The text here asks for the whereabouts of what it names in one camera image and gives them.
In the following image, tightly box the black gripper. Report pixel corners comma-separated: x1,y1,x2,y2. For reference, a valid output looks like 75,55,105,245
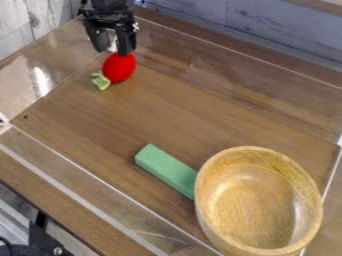
79,5,139,56

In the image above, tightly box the red plush strawberry toy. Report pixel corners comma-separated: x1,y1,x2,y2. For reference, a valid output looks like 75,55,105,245
93,53,137,91

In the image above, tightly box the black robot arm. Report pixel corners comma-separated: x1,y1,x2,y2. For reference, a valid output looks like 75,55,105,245
79,0,139,56

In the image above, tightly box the green rectangular block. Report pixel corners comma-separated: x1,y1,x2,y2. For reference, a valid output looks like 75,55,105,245
134,144,198,200

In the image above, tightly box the wooden bowl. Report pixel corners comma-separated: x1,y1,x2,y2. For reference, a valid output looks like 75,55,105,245
194,146,324,256

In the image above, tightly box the black clamp with screw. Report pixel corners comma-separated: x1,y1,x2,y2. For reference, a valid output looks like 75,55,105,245
0,214,75,256

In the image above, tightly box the clear acrylic left wall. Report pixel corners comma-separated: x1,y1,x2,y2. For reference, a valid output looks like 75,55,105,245
0,13,131,128

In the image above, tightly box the clear acrylic wall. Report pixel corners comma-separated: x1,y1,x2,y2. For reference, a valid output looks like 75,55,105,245
0,124,223,256
135,17,342,143
0,13,131,128

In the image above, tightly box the clear acrylic back wall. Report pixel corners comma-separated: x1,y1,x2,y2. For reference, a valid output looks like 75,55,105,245
135,17,342,143

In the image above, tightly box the clear acrylic front wall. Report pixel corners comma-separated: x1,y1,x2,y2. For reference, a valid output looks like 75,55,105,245
0,124,223,256

